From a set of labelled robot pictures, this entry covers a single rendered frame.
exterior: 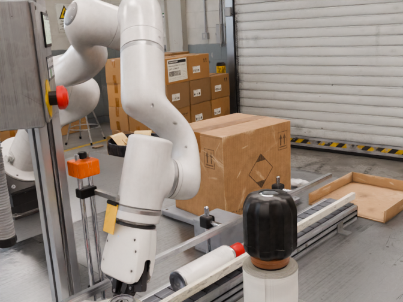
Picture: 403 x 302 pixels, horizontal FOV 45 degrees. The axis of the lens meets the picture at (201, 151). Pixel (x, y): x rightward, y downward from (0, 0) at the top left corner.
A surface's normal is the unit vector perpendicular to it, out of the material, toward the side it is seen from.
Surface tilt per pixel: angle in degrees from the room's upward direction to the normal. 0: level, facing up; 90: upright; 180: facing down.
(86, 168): 90
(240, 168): 90
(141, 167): 72
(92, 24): 101
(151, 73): 59
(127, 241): 66
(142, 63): 55
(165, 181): 87
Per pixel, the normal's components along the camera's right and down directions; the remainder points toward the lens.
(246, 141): 0.65, 0.15
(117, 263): -0.66, -0.17
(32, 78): 0.19, 0.23
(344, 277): -0.05, -0.97
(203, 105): 0.80, 0.05
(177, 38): -0.62, 0.22
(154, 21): 0.61, -0.33
